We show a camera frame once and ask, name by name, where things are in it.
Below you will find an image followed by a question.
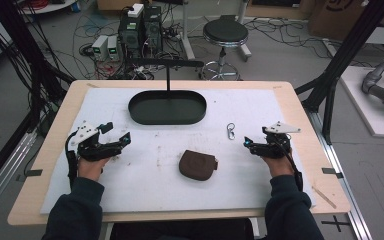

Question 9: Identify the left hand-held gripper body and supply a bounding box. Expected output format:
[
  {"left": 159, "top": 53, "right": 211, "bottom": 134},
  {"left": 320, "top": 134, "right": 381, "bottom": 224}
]
[{"left": 69, "top": 120, "right": 124, "bottom": 163}]

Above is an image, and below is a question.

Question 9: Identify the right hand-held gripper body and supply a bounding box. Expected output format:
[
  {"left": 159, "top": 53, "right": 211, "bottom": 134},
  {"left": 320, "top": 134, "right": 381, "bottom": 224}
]
[{"left": 250, "top": 120, "right": 302, "bottom": 160}]

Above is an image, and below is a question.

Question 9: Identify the person's left hand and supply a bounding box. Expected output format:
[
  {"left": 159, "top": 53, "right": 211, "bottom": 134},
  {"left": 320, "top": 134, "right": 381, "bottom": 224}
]
[{"left": 76, "top": 156, "right": 112, "bottom": 183}]

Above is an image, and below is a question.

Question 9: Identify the person's right hand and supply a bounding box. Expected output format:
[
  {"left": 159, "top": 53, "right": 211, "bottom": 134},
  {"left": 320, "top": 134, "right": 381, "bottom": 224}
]
[{"left": 261, "top": 151, "right": 296, "bottom": 179}]

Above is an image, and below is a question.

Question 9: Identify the black oval tray hanger stand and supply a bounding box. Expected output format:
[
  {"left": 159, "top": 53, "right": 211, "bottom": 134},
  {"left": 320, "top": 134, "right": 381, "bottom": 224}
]
[{"left": 125, "top": 58, "right": 208, "bottom": 127}]

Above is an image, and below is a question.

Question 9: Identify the white table mat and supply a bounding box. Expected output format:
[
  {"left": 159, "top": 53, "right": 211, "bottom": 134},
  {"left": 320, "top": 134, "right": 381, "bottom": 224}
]
[{"left": 39, "top": 86, "right": 317, "bottom": 215}]

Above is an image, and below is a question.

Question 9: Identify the brown pouch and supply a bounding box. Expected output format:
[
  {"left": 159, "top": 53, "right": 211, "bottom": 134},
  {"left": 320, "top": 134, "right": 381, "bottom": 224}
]
[{"left": 178, "top": 149, "right": 220, "bottom": 182}]

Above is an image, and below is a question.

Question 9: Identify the black tape strip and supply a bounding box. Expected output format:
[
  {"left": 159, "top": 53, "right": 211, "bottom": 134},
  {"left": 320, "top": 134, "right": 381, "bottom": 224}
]
[
  {"left": 321, "top": 167, "right": 345, "bottom": 180},
  {"left": 15, "top": 168, "right": 44, "bottom": 183}
]

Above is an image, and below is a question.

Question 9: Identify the thin wooden stick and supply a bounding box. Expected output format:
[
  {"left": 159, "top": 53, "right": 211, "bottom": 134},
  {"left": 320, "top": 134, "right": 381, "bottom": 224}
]
[{"left": 311, "top": 185, "right": 338, "bottom": 210}]

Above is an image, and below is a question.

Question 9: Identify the grey power supply unit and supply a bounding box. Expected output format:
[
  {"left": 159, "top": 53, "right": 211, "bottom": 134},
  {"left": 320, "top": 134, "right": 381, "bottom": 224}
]
[
  {"left": 91, "top": 34, "right": 110, "bottom": 62},
  {"left": 106, "top": 35, "right": 121, "bottom": 62}
]

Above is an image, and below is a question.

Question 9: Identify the black computer tower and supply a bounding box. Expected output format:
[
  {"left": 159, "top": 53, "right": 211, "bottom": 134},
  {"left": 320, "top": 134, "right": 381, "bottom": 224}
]
[
  {"left": 142, "top": 4, "right": 164, "bottom": 55},
  {"left": 117, "top": 13, "right": 145, "bottom": 60}
]

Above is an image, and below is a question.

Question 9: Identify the black tape cross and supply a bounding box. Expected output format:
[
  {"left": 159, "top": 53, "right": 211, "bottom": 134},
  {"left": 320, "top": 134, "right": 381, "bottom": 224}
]
[{"left": 320, "top": 214, "right": 352, "bottom": 234}]

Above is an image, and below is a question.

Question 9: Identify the white platform board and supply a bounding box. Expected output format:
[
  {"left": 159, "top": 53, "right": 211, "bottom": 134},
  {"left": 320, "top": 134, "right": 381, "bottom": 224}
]
[{"left": 339, "top": 65, "right": 384, "bottom": 140}]

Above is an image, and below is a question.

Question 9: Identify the black round stool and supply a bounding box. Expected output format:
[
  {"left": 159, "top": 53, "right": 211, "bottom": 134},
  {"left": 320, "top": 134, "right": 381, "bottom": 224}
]
[{"left": 200, "top": 14, "right": 250, "bottom": 81}]

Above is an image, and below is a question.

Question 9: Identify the white box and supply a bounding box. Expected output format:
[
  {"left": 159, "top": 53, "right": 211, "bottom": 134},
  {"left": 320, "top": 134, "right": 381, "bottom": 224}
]
[{"left": 126, "top": 2, "right": 145, "bottom": 19}]

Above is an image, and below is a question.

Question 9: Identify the white desk leg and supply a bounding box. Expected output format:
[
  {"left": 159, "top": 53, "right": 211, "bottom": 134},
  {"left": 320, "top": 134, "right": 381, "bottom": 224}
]
[{"left": 179, "top": 0, "right": 197, "bottom": 62}]

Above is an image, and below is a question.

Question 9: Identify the brown cardboard box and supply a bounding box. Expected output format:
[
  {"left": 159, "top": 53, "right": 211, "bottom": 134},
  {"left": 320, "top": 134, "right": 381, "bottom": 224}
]
[{"left": 307, "top": 0, "right": 368, "bottom": 42}]

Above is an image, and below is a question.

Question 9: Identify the silver carabiner key ring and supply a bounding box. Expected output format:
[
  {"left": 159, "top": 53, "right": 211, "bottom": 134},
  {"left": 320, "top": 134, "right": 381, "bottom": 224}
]
[{"left": 226, "top": 122, "right": 237, "bottom": 141}]

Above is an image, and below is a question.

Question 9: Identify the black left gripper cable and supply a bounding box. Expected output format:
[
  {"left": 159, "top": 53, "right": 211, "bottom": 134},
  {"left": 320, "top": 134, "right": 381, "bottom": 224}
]
[{"left": 64, "top": 131, "right": 80, "bottom": 192}]

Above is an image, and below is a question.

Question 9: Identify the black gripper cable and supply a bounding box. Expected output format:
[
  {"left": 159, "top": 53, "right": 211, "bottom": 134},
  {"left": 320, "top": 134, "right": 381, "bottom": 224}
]
[
  {"left": 64, "top": 131, "right": 80, "bottom": 192},
  {"left": 273, "top": 139, "right": 305, "bottom": 193}
]

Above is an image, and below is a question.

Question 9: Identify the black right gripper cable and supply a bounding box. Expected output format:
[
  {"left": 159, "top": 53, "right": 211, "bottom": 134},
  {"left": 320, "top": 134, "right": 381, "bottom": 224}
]
[{"left": 273, "top": 139, "right": 305, "bottom": 193}]

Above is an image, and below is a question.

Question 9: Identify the aluminium rail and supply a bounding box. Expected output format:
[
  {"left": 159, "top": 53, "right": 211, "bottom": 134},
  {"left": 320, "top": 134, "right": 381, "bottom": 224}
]
[
  {"left": 0, "top": 129, "right": 38, "bottom": 225},
  {"left": 305, "top": 109, "right": 374, "bottom": 240}
]

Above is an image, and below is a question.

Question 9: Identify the black frame post with cables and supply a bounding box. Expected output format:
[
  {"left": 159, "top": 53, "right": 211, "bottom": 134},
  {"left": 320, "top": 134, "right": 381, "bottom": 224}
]
[{"left": 0, "top": 0, "right": 76, "bottom": 138}]

